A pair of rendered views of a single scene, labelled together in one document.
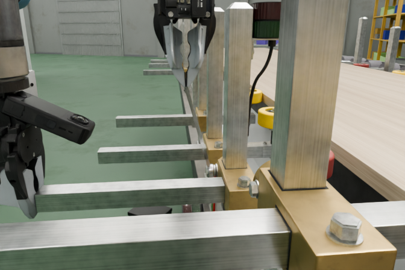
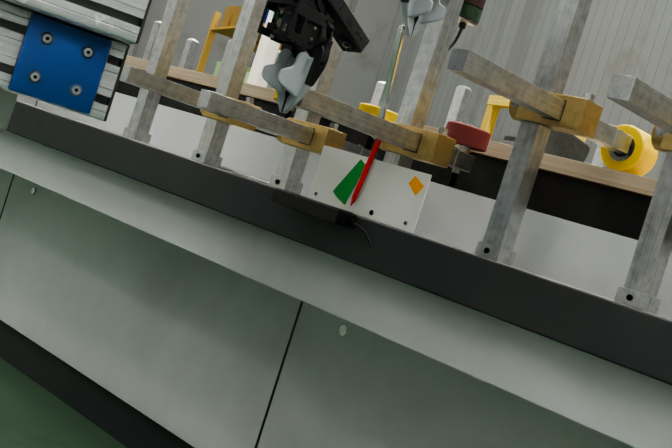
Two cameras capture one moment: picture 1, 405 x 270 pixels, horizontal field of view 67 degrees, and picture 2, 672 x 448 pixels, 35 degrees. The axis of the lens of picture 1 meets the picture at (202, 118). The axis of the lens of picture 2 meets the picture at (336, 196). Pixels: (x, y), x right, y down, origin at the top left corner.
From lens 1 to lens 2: 1.49 m
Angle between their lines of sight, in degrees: 43
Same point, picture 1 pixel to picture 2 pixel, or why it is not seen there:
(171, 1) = not seen: outside the picture
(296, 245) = (571, 104)
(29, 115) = (344, 12)
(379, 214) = not seen: hidden behind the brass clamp
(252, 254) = (553, 106)
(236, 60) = (446, 29)
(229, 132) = (422, 91)
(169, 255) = (534, 94)
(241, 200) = (442, 145)
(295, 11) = (574, 9)
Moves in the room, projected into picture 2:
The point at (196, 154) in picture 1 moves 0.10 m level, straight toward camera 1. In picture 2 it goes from (302, 133) to (337, 143)
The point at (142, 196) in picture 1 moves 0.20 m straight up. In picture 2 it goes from (371, 122) to (409, 1)
